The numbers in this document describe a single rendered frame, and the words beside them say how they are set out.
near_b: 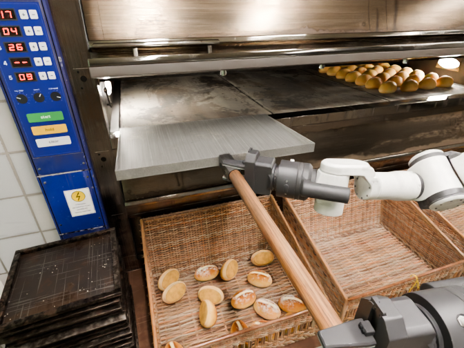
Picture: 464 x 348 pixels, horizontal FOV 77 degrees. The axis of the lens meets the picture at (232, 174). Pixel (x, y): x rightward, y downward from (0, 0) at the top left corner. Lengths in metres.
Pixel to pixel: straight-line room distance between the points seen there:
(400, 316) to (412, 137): 1.31
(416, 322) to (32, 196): 1.07
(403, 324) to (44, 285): 0.85
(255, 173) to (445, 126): 1.28
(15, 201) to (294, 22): 1.07
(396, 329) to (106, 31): 0.89
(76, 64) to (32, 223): 0.57
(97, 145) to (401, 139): 1.31
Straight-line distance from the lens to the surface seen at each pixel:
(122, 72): 0.82
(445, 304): 0.46
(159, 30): 0.94
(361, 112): 1.36
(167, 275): 1.21
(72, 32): 0.97
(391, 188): 0.75
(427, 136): 1.71
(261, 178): 0.68
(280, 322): 0.99
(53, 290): 0.96
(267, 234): 0.52
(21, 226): 1.23
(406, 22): 1.37
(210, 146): 0.89
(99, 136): 1.03
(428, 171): 0.81
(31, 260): 1.08
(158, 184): 1.10
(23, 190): 1.15
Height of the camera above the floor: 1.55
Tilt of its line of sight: 30 degrees down
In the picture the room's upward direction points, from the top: straight up
